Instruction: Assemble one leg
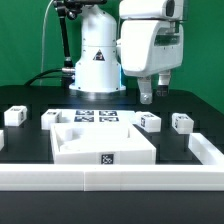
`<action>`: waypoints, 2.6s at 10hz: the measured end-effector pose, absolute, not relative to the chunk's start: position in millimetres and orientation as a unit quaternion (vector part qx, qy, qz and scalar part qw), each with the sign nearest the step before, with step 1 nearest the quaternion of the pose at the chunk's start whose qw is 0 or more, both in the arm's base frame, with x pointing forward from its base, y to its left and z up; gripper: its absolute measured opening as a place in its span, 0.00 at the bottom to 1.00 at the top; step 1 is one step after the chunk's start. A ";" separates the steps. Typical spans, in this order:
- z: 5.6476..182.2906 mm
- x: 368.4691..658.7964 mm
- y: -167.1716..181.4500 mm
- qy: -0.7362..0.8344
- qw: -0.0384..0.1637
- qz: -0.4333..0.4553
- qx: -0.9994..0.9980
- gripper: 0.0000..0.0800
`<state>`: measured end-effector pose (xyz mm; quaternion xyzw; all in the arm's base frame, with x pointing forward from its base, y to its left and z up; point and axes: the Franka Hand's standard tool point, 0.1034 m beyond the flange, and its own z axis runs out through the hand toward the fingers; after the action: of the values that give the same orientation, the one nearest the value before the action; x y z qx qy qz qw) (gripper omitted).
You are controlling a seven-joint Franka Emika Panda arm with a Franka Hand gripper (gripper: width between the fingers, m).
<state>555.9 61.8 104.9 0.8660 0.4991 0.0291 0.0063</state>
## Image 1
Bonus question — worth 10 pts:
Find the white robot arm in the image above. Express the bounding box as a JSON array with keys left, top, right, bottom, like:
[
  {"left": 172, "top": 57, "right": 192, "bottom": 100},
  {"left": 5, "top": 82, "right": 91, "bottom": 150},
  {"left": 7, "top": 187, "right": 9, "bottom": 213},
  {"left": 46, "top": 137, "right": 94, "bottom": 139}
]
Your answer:
[{"left": 70, "top": 0, "right": 185, "bottom": 104}]

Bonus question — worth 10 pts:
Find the white cable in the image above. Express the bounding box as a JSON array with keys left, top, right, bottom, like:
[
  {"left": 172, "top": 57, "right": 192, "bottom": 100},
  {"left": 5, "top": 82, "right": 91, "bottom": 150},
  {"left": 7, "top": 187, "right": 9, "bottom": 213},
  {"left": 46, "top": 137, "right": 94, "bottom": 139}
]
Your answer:
[{"left": 39, "top": 0, "right": 55, "bottom": 86}]

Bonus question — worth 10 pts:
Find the white block left edge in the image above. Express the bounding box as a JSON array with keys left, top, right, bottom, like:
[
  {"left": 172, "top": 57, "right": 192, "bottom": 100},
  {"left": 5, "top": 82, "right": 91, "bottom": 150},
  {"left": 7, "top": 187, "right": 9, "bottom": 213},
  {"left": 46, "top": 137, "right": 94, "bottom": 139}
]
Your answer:
[{"left": 0, "top": 130, "right": 4, "bottom": 151}]

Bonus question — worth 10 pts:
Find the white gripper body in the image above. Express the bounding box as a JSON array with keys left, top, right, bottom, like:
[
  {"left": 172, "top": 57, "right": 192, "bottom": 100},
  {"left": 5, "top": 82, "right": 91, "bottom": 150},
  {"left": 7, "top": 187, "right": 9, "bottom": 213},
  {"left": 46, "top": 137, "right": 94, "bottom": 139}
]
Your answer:
[{"left": 120, "top": 20, "right": 184, "bottom": 77}]

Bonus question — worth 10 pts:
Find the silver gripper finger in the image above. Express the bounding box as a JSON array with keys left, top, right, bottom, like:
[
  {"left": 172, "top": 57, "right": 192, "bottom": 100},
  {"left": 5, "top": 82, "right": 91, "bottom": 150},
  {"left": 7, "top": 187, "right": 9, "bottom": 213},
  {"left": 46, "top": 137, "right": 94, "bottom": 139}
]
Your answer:
[
  {"left": 137, "top": 77, "right": 152, "bottom": 104},
  {"left": 156, "top": 71, "right": 171, "bottom": 97}
]

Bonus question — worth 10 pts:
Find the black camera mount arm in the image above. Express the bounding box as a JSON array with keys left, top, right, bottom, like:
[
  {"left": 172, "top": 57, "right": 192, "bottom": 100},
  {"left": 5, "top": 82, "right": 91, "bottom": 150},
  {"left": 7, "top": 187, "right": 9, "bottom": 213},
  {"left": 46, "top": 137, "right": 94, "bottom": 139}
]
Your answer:
[{"left": 53, "top": 0, "right": 107, "bottom": 68}]

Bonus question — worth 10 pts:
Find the black cable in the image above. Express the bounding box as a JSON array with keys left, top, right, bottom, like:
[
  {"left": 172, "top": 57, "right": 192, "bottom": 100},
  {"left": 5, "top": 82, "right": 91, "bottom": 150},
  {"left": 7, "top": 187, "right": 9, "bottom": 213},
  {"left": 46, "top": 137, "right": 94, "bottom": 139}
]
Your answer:
[{"left": 23, "top": 67, "right": 76, "bottom": 88}]

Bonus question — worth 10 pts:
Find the tag marker sheet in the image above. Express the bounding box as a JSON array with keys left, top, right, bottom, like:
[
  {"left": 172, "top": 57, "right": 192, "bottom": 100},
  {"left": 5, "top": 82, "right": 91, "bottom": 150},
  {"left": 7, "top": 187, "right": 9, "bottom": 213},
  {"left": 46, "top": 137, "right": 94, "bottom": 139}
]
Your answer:
[{"left": 56, "top": 109, "right": 136, "bottom": 124}]

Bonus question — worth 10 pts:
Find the white square tabletop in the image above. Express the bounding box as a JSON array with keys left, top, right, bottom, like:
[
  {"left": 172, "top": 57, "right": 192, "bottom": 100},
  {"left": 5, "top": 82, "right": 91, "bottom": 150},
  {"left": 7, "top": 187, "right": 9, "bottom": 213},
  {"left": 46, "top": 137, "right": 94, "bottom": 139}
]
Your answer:
[{"left": 50, "top": 122, "right": 156, "bottom": 165}]

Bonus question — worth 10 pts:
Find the white obstacle fence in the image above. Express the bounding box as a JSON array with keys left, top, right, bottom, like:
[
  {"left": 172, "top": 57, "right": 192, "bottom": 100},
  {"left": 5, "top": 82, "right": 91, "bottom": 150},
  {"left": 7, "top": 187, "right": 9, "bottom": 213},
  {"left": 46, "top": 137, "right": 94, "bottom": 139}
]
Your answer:
[{"left": 0, "top": 132, "right": 224, "bottom": 192}]

